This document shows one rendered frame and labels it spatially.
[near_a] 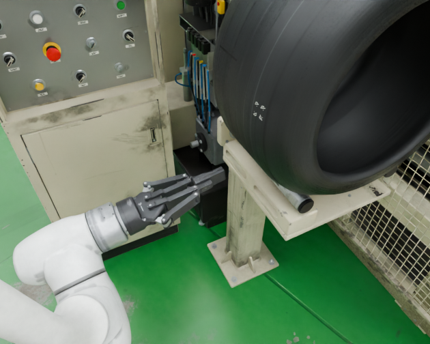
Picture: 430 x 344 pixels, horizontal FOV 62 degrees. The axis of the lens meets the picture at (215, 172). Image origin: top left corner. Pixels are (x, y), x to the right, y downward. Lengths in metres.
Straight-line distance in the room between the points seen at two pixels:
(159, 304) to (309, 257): 0.77
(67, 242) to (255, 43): 0.50
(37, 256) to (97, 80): 0.74
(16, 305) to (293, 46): 0.53
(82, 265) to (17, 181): 1.81
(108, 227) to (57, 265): 0.11
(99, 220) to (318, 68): 0.48
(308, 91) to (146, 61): 0.83
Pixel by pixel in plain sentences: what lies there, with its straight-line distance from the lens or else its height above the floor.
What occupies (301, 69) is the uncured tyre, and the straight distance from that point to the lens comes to 0.60.
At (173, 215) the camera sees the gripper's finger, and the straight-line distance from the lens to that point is 0.73.
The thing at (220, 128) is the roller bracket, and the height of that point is 0.92.
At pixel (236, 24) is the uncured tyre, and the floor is 1.30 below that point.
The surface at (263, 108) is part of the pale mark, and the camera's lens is 0.64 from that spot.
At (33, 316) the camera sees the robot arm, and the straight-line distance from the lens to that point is 0.57.
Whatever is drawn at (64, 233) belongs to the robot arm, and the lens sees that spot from 0.74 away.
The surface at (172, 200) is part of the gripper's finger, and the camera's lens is 0.75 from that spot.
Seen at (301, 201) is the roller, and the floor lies 0.92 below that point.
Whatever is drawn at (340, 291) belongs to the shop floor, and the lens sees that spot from 1.87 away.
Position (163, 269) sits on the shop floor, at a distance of 1.84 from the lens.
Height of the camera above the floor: 1.57
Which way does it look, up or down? 44 degrees down
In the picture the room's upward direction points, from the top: straight up
